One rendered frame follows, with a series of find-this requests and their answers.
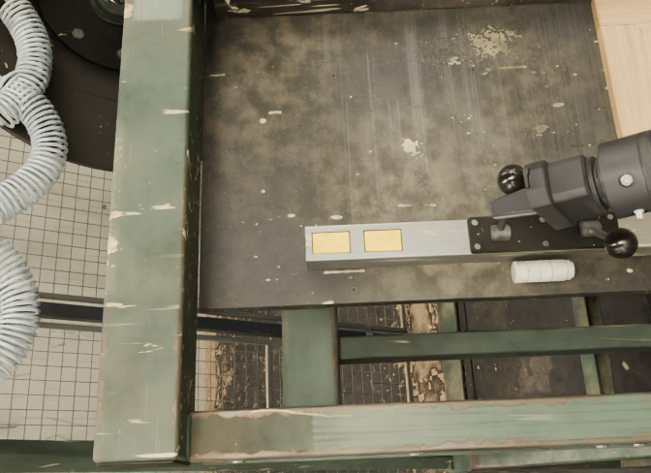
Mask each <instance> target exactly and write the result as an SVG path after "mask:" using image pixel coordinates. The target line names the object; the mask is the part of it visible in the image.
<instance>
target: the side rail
mask: <svg viewBox="0 0 651 473"><path fill-rule="evenodd" d="M190 415H192V438H191V457H188V459H189V461H191V462H201V464H203V465H217V464H240V463H264V462H287V461H311V460H335V459H358V458H381V457H428V456H451V455H474V454H499V453H522V452H545V451H568V450H593V449H616V448H639V447H651V393H628V394H583V395H559V396H536V397H513V398H490V399H466V400H443V401H420V402H396V403H372V404H349V405H326V406H302V407H279V408H256V409H233V410H209V411H192V412H190Z"/></svg>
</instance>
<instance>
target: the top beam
mask: <svg viewBox="0 0 651 473"><path fill-rule="evenodd" d="M203 35H204V0H125V11H124V24H123V38H122V51H121V66H120V80H119V93H118V107H117V120H116V135H115V149H114V162H113V176H112V189H111V204H110V218H109V231H108V257H107V272H106V286H105V299H104V313H103V326H102V341H101V355H100V368H99V382H98V395H97V409H96V424H95V437H94V451H93V460H94V461H95V462H96V463H98V464H97V466H101V467H108V468H116V469H128V468H151V467H175V466H189V465H190V463H191V461H189V459H188V458H187V457H186V442H187V415H190V412H189V409H190V408H191V409H193V410H195V397H196V356H197V317H198V276H199V236H200V195H201V155H202V75H203Z"/></svg>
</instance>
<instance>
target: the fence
mask: <svg viewBox="0 0 651 473"><path fill-rule="evenodd" d="M617 220H618V225H619V228H627V229H629V230H631V231H632V232H634V233H635V235H636V237H637V239H638V248H637V251H636V252H635V254H634V255H633V256H646V255H651V212H647V213H643V218H641V219H637V216H636V215H635V216H631V217H626V218H622V219H618V218H617ZM387 230H400V231H401V241H402V251H382V252H364V238H363V234H364V232H365V231H387ZM343 232H349V235H350V253H336V254H314V255H313V238H312V235H313V234H320V233H343ZM305 257H306V266H307V269H329V268H373V267H396V266H418V265H441V264H464V263H487V262H509V261H533V260H555V259H577V258H601V257H611V256H610V255H609V254H608V253H607V252H606V250H605V248H594V249H572V250H548V251H526V252H504V253H480V254H472V253H471V251H470V243H469V235H468V226H467V220H450V221H428V222H405V223H383V224H360V225H338V226H315V227H305Z"/></svg>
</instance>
